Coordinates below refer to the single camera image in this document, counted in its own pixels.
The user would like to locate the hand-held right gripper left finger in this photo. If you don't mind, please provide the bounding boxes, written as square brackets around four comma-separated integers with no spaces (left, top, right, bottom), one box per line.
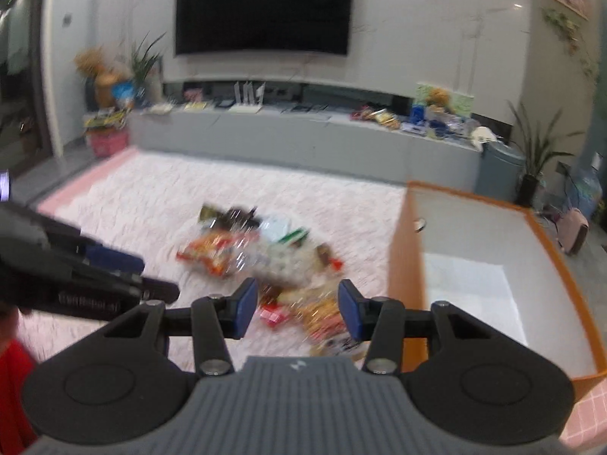
[102,277,259,376]

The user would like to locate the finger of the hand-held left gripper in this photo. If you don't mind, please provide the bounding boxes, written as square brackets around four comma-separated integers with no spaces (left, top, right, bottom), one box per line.
[71,264,181,305]
[45,225,146,276]

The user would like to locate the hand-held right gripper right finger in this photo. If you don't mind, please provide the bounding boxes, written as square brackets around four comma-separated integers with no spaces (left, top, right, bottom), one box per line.
[338,279,496,375]

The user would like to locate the pile of snack packets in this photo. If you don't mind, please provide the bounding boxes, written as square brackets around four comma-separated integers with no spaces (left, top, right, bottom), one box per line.
[178,204,375,357]

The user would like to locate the orange cardboard box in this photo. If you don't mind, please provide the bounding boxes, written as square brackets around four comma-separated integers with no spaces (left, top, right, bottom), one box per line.
[389,181,607,392]

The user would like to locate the pink storage basket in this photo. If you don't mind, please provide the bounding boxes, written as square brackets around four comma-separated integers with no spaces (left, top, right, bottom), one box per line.
[88,129,130,158]

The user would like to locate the person's red clothing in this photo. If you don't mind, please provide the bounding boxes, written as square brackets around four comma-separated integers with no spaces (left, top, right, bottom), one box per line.
[0,312,39,451]

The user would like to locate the lace patterned blanket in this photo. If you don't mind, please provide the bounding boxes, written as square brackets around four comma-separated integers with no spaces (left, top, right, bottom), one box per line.
[21,149,413,376]

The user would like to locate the grey tv bench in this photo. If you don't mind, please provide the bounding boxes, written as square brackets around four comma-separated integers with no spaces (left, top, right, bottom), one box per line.
[128,102,487,193]

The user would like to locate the snack bags on bench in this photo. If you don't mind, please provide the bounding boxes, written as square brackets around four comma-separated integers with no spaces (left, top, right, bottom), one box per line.
[351,107,402,132]

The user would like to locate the tall green houseplant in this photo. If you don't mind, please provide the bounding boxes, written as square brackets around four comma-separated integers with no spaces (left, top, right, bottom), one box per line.
[127,33,168,105]

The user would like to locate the orange dried flower bunch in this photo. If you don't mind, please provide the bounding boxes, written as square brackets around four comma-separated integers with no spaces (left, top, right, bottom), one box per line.
[75,47,134,107]

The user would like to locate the grey round trash bin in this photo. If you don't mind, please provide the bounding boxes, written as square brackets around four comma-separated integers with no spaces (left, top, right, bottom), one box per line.
[476,141,526,206]

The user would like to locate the white wifi router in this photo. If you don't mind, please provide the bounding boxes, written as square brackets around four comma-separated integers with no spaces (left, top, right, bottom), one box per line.
[228,80,264,113]

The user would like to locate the blue boxes clutter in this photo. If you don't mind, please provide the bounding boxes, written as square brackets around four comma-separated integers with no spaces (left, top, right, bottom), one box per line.
[401,103,481,141]

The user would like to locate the white cap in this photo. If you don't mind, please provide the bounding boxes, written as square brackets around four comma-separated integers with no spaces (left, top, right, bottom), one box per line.
[469,126,500,146]

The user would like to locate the green picture card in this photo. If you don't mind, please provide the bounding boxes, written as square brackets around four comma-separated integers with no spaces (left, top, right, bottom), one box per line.
[415,83,475,117]

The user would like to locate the pink space heater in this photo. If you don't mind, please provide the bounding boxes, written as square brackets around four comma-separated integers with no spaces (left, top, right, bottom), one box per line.
[555,209,591,255]

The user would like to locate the potted long-leaf plant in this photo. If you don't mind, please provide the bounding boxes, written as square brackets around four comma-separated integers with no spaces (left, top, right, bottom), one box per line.
[506,99,585,207]

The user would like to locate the blue water jug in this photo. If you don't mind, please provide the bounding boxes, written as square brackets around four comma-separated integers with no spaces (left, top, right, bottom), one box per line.
[574,171,604,221]

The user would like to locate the hanging green vine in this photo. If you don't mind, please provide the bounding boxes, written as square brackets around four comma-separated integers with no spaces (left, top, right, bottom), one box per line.
[542,7,599,81]

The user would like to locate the black wall television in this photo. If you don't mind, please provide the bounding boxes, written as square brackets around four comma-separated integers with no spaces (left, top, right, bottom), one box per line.
[175,0,354,56]

